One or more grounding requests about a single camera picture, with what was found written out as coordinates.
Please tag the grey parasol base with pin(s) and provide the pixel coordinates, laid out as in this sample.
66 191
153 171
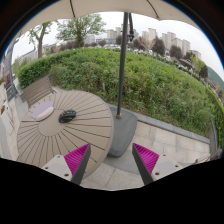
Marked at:
124 130

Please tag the black computer mouse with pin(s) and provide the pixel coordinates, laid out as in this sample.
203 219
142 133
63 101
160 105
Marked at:
67 116

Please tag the lilac mouse pad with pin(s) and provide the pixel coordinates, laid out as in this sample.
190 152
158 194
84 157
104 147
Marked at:
43 110

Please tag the bare tree left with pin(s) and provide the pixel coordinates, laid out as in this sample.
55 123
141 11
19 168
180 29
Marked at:
37 34

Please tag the beige parasol canopy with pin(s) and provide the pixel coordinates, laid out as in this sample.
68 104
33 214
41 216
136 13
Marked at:
69 9

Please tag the round slatted beige table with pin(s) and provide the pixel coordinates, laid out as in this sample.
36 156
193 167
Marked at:
39 141

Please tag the leafy green tree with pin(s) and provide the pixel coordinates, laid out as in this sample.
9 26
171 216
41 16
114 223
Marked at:
78 29

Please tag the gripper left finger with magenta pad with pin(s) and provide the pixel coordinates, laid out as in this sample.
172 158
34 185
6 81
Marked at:
70 167

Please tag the green hedge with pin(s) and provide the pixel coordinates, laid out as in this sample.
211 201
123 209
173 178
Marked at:
150 86

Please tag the beige slatted chair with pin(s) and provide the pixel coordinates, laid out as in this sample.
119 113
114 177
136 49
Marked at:
38 90

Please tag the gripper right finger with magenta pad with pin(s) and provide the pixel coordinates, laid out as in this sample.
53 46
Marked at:
151 165

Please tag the dark parasol pole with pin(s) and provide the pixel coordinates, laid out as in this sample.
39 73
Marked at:
122 64

